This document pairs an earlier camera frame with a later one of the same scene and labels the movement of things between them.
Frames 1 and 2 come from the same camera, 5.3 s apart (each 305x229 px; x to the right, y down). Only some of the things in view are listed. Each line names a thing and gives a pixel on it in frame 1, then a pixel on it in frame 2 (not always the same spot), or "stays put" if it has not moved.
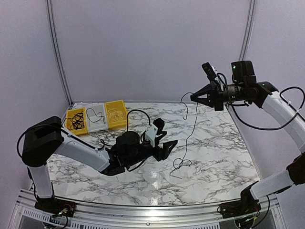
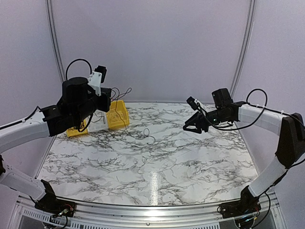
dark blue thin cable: (178, 163) to (146, 131)
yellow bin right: (116, 114) stays put
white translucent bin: (96, 117) stays put
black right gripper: (215, 99) to (199, 118)
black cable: (97, 116) stays put
